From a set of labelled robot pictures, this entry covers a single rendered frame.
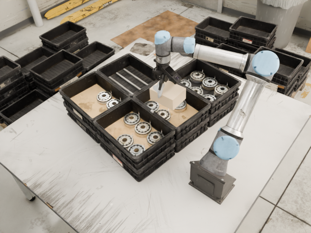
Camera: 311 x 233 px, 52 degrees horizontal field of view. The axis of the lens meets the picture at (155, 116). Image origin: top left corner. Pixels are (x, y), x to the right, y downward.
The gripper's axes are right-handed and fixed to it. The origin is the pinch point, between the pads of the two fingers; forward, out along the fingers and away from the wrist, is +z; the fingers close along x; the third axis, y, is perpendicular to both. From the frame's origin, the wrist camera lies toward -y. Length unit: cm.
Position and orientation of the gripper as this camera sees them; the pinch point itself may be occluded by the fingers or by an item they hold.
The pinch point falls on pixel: (167, 91)
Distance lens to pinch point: 176.1
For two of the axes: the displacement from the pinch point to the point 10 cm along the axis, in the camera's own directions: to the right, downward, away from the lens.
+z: 0.6, 7.1, 7.0
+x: -6.3, 5.7, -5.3
